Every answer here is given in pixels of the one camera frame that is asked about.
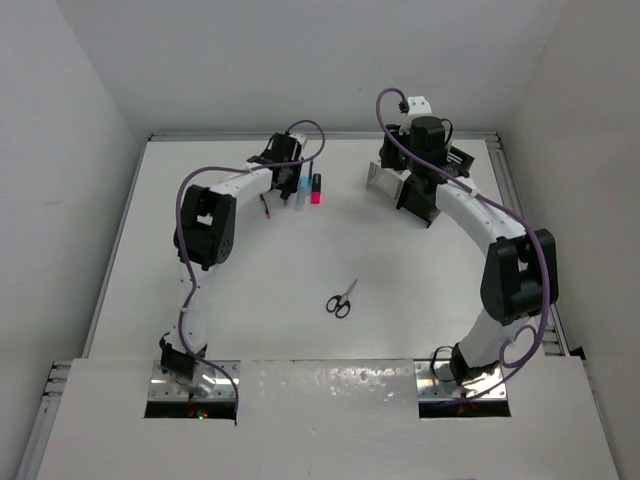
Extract thin red pencil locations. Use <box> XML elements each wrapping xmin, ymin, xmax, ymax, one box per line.
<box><xmin>259</xmin><ymin>194</ymin><xmax>271</xmax><ymax>219</ymax></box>

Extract white slatted container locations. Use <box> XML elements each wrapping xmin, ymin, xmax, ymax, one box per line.
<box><xmin>366</xmin><ymin>160</ymin><xmax>410</xmax><ymax>200</ymax></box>

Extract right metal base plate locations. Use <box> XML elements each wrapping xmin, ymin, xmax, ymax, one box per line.
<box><xmin>414</xmin><ymin>358</ymin><xmax>507</xmax><ymax>404</ymax></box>

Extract black handled scissors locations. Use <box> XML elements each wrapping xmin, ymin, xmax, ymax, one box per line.
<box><xmin>325</xmin><ymin>279</ymin><xmax>358</xmax><ymax>319</ymax></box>

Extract pink highlighter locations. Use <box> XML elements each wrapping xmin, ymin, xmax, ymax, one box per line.
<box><xmin>310</xmin><ymin>173</ymin><xmax>322</xmax><ymax>205</ymax></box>

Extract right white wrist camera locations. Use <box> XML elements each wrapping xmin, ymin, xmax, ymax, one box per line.
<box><xmin>399</xmin><ymin>96</ymin><xmax>432</xmax><ymax>118</ymax></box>

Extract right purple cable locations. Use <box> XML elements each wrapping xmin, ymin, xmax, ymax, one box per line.
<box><xmin>375</xmin><ymin>87</ymin><xmax>553</xmax><ymax>401</ymax></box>

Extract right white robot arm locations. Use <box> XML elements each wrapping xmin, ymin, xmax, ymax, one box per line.
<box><xmin>379</xmin><ymin>116</ymin><xmax>558</xmax><ymax>385</ymax></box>

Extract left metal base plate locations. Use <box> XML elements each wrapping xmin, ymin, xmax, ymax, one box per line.
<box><xmin>147</xmin><ymin>360</ymin><xmax>240</xmax><ymax>404</ymax></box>

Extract black slatted container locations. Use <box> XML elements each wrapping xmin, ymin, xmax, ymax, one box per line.
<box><xmin>395</xmin><ymin>144</ymin><xmax>475</xmax><ymax>229</ymax></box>

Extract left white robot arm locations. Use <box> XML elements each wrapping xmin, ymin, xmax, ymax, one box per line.
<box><xmin>160</xmin><ymin>132</ymin><xmax>306</xmax><ymax>381</ymax></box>

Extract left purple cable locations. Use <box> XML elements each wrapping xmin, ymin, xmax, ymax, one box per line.
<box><xmin>175</xmin><ymin>118</ymin><xmax>326</xmax><ymax>416</ymax></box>

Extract purple cable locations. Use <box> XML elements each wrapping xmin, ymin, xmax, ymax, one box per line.
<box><xmin>175</xmin><ymin>118</ymin><xmax>326</xmax><ymax>416</ymax></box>
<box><xmin>375</xmin><ymin>87</ymin><xmax>553</xmax><ymax>401</ymax></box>

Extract light blue highlighter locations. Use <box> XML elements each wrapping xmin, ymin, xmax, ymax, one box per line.
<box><xmin>295</xmin><ymin>176</ymin><xmax>311</xmax><ymax>212</ymax></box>

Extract metal base plate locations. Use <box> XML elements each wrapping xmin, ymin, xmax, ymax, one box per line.
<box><xmin>414</xmin><ymin>358</ymin><xmax>507</xmax><ymax>404</ymax></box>
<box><xmin>147</xmin><ymin>360</ymin><xmax>240</xmax><ymax>404</ymax></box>

